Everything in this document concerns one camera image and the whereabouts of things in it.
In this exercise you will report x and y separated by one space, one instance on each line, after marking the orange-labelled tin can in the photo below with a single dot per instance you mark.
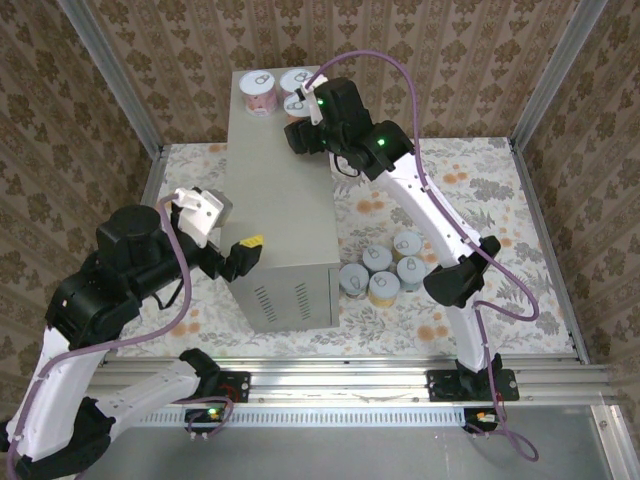
295 106

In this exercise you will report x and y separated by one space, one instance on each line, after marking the pink-labelled tin can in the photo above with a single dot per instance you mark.
292 80
258 82

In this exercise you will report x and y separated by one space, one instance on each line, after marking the teal-labelled tin can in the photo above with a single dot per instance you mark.
411 270
354 281

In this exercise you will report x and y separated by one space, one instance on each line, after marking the yellow-labelled tin can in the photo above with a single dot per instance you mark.
384 290
377 257

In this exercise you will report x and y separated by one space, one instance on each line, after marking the teal and brown labelled can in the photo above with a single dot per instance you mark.
406 244

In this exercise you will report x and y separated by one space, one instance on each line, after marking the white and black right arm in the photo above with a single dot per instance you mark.
425 200

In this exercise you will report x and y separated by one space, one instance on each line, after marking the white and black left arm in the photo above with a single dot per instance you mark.
55 390

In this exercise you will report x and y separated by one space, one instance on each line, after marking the grey metal cabinet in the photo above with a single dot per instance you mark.
280 200

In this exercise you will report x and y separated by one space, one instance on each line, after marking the small circuit board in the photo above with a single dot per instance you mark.
200 415
475 416

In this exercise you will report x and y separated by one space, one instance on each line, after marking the floral tablecloth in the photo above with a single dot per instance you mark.
400 325

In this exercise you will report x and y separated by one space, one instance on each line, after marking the grey metal panel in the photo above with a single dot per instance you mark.
325 455

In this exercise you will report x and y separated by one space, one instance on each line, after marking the aluminium table side rail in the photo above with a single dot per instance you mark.
550 250
152 175

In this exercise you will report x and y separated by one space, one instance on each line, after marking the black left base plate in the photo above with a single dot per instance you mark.
240 385

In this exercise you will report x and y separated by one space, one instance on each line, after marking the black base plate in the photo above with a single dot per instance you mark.
440 385
240 385

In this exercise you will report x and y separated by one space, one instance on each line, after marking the long aluminium base rail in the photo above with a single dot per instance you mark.
340 385

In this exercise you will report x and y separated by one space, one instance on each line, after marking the aluminium frame post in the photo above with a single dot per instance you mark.
119 85
556 75

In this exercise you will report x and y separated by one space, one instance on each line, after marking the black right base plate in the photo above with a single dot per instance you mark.
440 385

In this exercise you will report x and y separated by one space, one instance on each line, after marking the short aluminium corner rail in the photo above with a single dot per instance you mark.
607 440

